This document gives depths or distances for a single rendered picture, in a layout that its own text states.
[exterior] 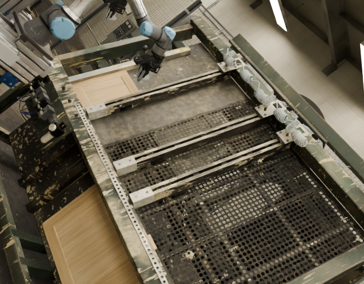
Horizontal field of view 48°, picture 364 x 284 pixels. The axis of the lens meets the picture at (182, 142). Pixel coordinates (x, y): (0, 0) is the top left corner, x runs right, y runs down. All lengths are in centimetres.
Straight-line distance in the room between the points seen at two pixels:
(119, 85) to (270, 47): 627
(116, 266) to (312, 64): 668
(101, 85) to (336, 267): 187
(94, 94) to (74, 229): 91
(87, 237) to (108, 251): 18
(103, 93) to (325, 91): 575
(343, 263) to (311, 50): 667
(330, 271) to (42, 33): 190
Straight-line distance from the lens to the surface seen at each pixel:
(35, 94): 285
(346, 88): 807
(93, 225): 260
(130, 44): 329
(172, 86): 287
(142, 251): 214
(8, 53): 220
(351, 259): 236
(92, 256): 256
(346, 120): 774
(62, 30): 218
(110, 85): 295
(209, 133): 261
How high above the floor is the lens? 151
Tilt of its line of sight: 5 degrees down
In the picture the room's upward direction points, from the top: 53 degrees clockwise
